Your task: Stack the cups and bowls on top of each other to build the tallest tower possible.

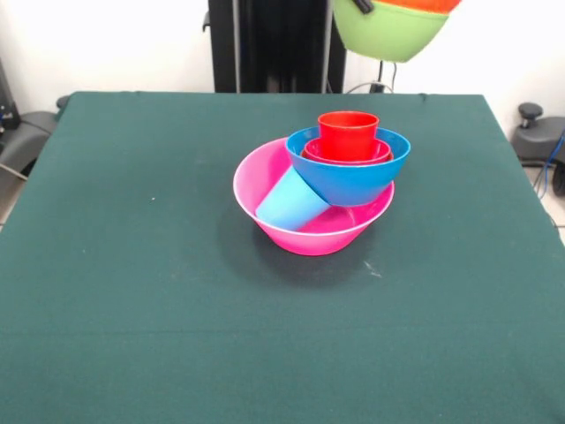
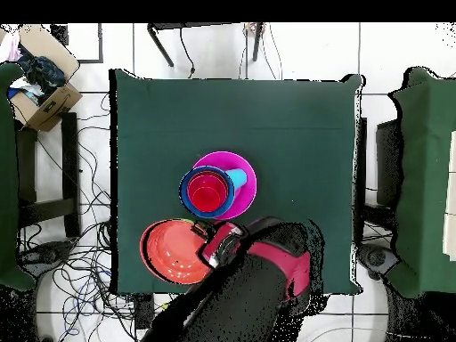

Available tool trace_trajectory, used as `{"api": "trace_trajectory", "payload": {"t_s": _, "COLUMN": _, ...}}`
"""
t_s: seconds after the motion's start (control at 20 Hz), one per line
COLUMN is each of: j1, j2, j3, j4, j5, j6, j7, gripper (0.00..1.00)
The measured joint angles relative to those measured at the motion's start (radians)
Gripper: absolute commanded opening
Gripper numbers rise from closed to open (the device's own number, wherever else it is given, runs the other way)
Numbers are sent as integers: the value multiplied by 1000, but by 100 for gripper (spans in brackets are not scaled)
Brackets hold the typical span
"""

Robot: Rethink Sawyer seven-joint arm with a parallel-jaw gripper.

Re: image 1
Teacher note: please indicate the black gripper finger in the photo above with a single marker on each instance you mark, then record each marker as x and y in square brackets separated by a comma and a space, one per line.
[364, 6]

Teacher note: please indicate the green bowl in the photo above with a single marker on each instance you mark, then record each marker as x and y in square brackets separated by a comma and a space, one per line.
[384, 35]

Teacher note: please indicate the large orange bowl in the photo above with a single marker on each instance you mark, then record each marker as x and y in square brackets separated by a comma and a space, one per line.
[419, 5]

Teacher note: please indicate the red cup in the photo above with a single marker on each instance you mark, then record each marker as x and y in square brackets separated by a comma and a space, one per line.
[348, 137]

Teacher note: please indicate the small crimson bowl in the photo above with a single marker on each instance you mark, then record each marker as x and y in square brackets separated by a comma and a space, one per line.
[311, 150]

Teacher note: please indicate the large blue bowl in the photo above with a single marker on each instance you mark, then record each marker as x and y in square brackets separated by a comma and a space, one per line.
[353, 185]

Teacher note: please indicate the blue cup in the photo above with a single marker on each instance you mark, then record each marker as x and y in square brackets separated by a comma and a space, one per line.
[287, 207]

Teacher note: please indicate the large pink bowl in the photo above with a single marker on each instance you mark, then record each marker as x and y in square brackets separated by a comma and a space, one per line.
[318, 238]

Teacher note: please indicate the dark green tablecloth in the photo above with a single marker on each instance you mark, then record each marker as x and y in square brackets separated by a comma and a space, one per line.
[154, 265]

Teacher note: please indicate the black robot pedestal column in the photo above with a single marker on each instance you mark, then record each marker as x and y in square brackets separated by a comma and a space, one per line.
[273, 44]

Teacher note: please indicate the black pedestal leg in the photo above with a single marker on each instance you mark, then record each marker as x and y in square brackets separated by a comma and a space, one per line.
[26, 132]
[536, 141]

